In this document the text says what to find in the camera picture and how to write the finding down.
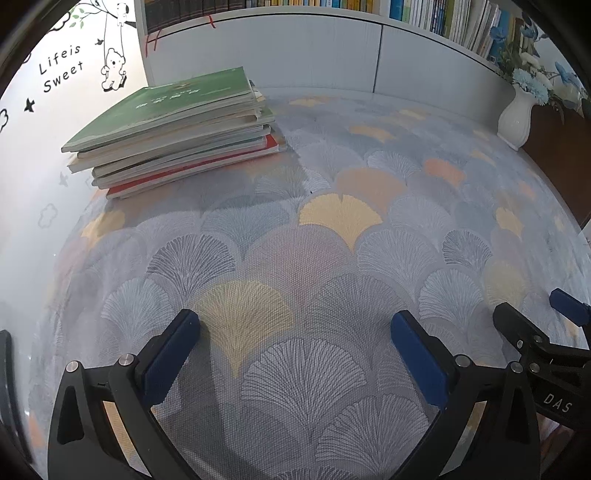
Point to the blue artificial flowers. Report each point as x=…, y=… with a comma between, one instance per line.
x=531, y=83

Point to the black star wall decal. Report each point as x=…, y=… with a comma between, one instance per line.
x=30, y=106

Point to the white bookshelf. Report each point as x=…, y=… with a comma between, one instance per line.
x=300, y=50

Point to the plain green book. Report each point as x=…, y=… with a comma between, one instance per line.
x=161, y=104

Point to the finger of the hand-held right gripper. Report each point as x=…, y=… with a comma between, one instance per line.
x=517, y=325
x=570, y=303

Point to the leaf-patterned tablecloth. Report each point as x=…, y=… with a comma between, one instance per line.
x=323, y=258

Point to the dark wooden cabinet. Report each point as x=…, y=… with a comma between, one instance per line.
x=558, y=147

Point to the row of black-spined books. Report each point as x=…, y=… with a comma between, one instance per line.
x=184, y=3

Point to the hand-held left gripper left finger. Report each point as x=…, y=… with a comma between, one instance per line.
x=171, y=355

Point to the cloud outline wall decal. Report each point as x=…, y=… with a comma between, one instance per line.
x=3, y=121
x=46, y=217

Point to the neat stack of books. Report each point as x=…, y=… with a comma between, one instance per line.
x=175, y=134

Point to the black lettering wall decal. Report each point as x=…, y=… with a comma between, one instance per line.
x=45, y=69

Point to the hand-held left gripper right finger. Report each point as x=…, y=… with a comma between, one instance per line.
x=418, y=360

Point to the row of orange-spined books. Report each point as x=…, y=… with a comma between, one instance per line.
x=351, y=4

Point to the tree swing bear wall decal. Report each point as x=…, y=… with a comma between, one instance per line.
x=113, y=60

